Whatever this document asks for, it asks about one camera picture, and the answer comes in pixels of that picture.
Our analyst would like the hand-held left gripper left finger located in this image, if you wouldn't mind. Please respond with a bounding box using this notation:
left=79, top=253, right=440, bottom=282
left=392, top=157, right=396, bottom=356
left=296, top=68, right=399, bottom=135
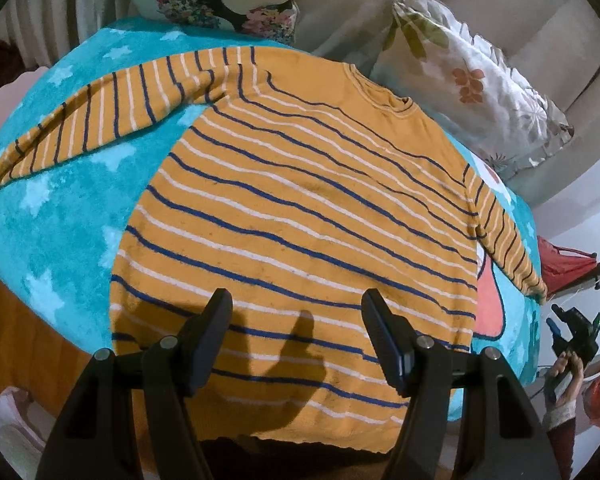
left=35, top=288, right=234, bottom=480

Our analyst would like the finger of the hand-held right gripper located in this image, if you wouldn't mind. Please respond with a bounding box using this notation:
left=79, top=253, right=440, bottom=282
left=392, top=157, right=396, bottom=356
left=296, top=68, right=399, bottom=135
left=550, top=304, right=570, bottom=348

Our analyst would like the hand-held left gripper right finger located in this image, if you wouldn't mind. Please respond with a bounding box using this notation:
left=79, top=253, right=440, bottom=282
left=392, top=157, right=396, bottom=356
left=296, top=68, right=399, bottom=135
left=361, top=290, right=573, bottom=480

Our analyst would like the yellow striped sweater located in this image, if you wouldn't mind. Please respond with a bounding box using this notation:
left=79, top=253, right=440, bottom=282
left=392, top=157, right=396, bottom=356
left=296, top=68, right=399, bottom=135
left=0, top=46, right=548, bottom=453

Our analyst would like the person's right forearm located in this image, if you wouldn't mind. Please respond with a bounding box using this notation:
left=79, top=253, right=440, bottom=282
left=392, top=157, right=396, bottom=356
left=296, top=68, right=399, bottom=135
left=541, top=399, right=580, bottom=480

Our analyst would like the person's right hand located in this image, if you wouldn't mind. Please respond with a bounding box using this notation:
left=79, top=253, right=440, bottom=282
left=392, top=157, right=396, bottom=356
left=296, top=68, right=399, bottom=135
left=545, top=350, right=587, bottom=408

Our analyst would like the teal star cartoon blanket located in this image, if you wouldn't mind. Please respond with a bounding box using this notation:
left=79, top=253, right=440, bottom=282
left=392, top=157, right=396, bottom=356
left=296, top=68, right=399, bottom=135
left=0, top=15, right=553, bottom=423

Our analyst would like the white leaf print pillow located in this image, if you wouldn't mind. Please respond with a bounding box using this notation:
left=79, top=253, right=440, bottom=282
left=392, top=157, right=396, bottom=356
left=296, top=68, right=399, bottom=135
left=370, top=0, right=576, bottom=181

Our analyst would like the pale pink cloth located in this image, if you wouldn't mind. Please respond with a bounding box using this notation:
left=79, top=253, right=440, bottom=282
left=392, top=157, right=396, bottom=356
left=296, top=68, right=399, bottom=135
left=0, top=66, right=43, bottom=111

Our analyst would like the beige sofa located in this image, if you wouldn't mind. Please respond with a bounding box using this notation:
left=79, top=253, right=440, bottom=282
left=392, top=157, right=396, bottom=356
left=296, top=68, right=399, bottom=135
left=295, top=0, right=600, bottom=201

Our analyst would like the dark red cloth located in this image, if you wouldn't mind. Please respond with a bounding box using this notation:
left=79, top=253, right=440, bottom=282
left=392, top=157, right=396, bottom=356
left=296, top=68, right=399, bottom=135
left=0, top=40, right=27, bottom=98

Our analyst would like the beige pleated curtain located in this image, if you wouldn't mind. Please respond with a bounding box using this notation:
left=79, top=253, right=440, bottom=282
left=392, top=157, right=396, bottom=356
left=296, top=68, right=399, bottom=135
left=0, top=0, right=123, bottom=68

